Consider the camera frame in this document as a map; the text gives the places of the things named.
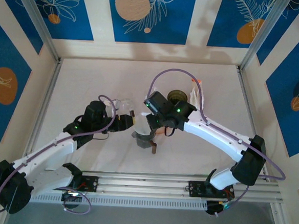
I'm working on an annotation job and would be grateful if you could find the white paper coffee filter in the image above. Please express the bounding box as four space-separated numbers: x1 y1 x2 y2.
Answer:
134 112 153 138

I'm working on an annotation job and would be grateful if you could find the grey dripper wooden handle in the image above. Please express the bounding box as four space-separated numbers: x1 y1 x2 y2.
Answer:
130 130 159 155

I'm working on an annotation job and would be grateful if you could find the clear glass dripper wooden handle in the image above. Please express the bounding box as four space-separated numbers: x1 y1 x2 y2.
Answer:
113 98 138 117

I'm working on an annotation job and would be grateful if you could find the dark green glass mug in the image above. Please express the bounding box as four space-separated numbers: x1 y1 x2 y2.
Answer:
166 88 189 105

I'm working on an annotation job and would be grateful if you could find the white coffee filter stack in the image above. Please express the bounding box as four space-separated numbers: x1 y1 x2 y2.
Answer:
188 78 208 109

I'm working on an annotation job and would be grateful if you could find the small black controller box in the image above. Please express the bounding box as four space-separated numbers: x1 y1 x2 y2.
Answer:
59 189 83 211
205 199 230 218

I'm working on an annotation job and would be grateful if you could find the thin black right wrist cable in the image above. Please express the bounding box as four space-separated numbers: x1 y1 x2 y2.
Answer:
163 125 177 138

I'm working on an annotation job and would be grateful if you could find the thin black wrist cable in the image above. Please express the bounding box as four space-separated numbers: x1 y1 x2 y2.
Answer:
163 125 177 138
92 131 110 142

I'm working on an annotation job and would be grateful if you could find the thin black left wrist cable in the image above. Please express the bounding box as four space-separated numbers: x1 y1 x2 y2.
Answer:
92 131 110 142

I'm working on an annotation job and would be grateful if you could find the aluminium side rail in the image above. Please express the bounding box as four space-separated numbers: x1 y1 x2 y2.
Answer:
229 66 276 180
24 56 64 162

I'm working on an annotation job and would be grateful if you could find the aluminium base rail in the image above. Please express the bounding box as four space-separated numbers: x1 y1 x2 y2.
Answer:
5 160 284 213

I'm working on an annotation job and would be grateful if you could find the white slotted cable duct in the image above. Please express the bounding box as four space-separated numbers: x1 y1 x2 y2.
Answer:
29 187 208 216

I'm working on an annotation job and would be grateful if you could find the aluminium frame post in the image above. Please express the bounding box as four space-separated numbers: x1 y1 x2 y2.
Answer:
240 0 294 76
7 0 66 63

